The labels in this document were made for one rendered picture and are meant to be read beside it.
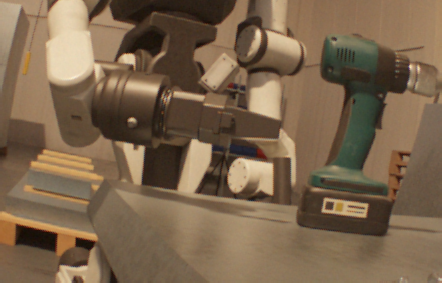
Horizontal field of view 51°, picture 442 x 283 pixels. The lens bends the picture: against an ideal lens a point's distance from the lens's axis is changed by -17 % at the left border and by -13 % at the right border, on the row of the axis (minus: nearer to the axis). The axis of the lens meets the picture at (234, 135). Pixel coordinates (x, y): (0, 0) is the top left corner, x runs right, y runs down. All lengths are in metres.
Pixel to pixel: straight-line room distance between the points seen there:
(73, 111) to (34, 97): 10.46
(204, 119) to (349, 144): 0.17
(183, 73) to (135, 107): 0.32
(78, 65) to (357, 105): 0.34
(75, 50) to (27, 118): 10.45
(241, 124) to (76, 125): 0.21
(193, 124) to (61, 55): 0.20
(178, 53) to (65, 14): 0.25
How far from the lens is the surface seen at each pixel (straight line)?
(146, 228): 0.44
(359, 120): 0.62
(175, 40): 0.92
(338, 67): 0.61
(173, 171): 0.93
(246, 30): 1.06
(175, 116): 0.59
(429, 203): 3.73
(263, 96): 1.04
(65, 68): 0.64
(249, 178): 0.97
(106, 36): 11.20
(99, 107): 0.62
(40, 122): 11.08
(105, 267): 0.87
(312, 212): 0.60
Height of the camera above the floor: 0.73
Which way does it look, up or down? 1 degrees up
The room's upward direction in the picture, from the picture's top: 10 degrees clockwise
